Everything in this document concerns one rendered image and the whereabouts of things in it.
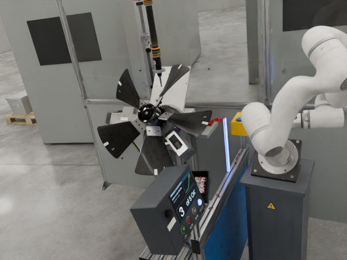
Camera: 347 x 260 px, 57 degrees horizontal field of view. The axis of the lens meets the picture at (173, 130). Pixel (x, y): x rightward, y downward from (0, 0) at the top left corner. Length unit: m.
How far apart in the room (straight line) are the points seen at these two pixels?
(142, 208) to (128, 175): 2.26
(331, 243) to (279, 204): 1.12
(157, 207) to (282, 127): 0.54
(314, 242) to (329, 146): 0.73
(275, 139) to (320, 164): 1.33
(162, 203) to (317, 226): 1.97
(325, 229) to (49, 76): 3.55
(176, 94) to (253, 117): 0.90
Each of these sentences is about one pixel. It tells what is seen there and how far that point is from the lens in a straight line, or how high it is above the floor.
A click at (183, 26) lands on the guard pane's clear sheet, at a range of 2.42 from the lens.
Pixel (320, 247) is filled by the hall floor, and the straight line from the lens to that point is 2.67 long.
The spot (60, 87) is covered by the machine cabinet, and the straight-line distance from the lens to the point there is 4.43.
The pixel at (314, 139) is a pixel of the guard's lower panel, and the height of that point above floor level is 0.74.
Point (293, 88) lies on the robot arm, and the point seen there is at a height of 1.49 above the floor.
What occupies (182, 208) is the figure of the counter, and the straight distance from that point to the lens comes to 1.10.
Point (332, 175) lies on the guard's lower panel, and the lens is 2.58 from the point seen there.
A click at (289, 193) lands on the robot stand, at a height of 0.92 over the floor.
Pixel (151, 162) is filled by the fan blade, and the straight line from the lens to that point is 1.77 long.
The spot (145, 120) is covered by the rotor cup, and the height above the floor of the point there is 1.19.
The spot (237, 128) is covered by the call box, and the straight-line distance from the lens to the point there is 1.94.
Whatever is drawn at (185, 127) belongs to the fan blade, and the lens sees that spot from 1.71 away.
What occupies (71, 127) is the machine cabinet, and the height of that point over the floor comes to 0.30.
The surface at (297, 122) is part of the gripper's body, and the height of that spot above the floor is 1.25.
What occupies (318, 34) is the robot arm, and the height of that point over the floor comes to 1.66.
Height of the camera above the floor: 1.85
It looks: 24 degrees down
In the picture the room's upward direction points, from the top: 9 degrees counter-clockwise
